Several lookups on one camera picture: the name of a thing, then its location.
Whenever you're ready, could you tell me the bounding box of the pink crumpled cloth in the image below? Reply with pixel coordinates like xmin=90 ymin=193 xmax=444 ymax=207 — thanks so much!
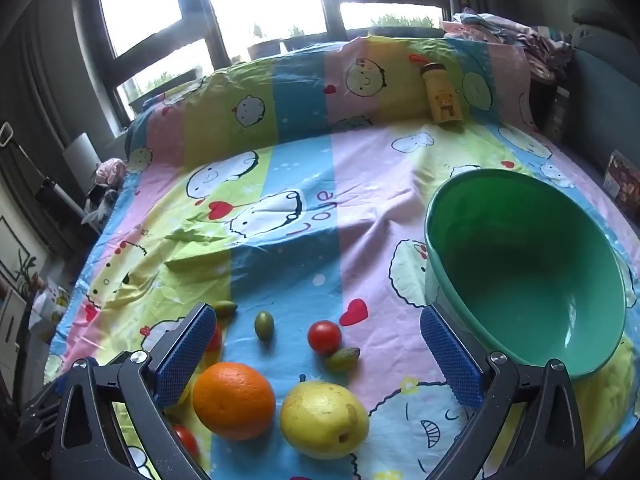
xmin=94 ymin=158 xmax=127 ymax=188

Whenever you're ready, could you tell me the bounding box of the yellow bear bottle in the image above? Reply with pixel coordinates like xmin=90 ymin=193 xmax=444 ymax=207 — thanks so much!
xmin=420 ymin=63 xmax=463 ymax=125

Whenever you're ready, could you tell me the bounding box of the dark window frame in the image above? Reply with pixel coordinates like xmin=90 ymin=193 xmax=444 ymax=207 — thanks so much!
xmin=79 ymin=0 xmax=451 ymax=128

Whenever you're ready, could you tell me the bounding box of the red cherry tomato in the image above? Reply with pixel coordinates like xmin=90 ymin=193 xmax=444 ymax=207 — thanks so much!
xmin=307 ymin=321 xmax=342 ymax=356

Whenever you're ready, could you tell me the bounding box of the orange fruit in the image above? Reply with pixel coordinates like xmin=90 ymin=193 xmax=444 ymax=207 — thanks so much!
xmin=192 ymin=362 xmax=276 ymax=441

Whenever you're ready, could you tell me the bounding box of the colourful cartoon bed sheet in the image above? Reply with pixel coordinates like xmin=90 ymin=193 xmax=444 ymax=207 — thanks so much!
xmin=44 ymin=38 xmax=639 ymax=479

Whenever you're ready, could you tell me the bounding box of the small green olive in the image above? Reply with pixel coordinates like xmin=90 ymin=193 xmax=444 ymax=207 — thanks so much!
xmin=324 ymin=347 xmax=360 ymax=373

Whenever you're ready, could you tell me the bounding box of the black plant pot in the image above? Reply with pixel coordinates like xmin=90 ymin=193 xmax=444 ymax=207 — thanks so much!
xmin=247 ymin=39 xmax=281 ymax=61

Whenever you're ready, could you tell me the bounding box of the dark grey sofa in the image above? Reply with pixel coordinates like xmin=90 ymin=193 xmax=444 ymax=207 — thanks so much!
xmin=530 ymin=0 xmax=639 ymax=185

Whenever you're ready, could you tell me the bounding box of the pile of patterned clothes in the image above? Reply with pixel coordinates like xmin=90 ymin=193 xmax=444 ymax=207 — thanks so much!
xmin=442 ymin=8 xmax=573 ymax=84

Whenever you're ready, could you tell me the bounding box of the green olive fruit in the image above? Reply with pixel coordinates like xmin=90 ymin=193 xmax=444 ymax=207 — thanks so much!
xmin=254 ymin=311 xmax=274 ymax=342

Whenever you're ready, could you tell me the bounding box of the yellow pear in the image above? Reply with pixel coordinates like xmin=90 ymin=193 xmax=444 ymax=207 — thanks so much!
xmin=279 ymin=380 xmax=370 ymax=460

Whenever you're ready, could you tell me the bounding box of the white lamp shade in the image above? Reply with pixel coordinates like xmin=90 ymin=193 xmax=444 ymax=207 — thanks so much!
xmin=63 ymin=132 xmax=102 ymax=195

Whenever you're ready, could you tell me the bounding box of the green plastic bowl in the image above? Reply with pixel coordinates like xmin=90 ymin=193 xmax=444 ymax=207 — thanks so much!
xmin=424 ymin=169 xmax=626 ymax=379

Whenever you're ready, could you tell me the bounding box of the snack packet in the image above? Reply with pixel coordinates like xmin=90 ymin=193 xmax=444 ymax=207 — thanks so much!
xmin=603 ymin=151 xmax=640 ymax=224

